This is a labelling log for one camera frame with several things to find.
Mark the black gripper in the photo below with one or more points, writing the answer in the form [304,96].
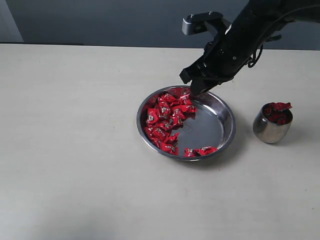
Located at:
[221,61]

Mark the red candy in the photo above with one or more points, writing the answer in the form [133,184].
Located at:
[206,150]
[280,106]
[152,117]
[277,117]
[189,153]
[168,98]

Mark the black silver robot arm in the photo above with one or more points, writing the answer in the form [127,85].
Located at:
[263,18]

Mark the steel cup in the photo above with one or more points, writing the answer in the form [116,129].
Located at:
[269,132]

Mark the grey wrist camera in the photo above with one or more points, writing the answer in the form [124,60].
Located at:
[212,22]

